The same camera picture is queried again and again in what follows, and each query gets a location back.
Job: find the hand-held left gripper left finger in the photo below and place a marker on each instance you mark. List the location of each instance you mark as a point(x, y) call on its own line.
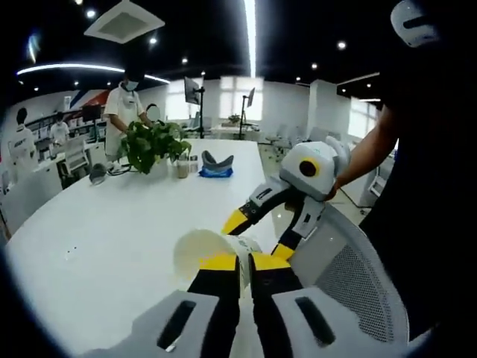
point(212, 317)

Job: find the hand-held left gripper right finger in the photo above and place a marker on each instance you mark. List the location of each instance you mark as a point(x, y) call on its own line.
point(283, 317)

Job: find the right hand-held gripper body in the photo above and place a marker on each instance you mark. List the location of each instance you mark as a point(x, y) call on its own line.
point(320, 182)

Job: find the white printed paper cup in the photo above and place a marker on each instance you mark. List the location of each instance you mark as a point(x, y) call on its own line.
point(194, 253)

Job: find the person's right hand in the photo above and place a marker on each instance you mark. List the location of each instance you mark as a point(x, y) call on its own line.
point(335, 190)

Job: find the blue packet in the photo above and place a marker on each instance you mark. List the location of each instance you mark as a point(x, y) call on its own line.
point(216, 173)

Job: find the white mesh office chair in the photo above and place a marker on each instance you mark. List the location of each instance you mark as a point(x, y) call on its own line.
point(354, 268)

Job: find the small clear jar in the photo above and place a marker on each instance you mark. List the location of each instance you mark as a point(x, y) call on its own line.
point(193, 166)

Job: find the small green plant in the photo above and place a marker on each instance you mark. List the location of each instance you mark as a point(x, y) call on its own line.
point(234, 119)

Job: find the glass jar with brown content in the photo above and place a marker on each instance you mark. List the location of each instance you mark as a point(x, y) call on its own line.
point(182, 169)

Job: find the black monitor on pole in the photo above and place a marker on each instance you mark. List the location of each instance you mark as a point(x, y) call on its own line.
point(250, 98)
point(192, 89)

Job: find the white table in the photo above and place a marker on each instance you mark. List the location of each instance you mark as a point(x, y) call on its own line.
point(112, 242)

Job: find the potted green plant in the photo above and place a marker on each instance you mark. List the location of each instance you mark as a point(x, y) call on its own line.
point(149, 145)

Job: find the straight ceiling strip light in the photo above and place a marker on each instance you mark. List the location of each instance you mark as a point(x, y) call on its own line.
point(250, 37)

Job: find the grey rounded device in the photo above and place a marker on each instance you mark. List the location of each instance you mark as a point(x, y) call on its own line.
point(98, 173)

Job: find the white worn device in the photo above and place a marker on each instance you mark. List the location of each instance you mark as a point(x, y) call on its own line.
point(410, 22)

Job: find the ceiling air vent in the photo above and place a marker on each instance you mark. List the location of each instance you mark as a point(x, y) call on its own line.
point(123, 22)

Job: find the curved ceiling strip light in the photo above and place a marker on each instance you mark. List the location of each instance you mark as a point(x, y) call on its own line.
point(74, 67)

